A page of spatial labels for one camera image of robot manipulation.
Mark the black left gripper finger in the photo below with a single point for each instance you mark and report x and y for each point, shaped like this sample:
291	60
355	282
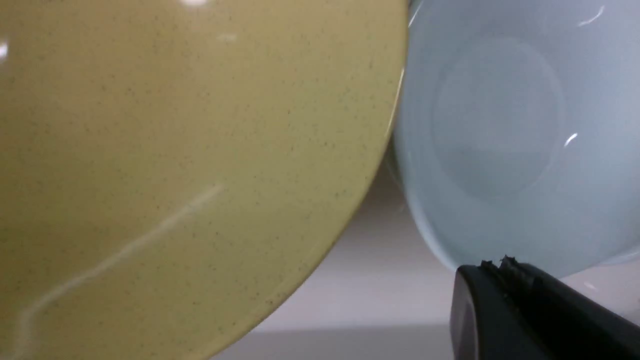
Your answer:
516	311

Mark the white square sauce dish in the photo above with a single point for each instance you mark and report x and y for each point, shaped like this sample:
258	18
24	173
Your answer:
518	131

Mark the yellow speckled noodle bowl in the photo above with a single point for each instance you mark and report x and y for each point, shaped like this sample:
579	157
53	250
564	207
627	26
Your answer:
171	171

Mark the large white plastic tub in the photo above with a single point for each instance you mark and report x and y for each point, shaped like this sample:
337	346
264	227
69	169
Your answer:
380	294

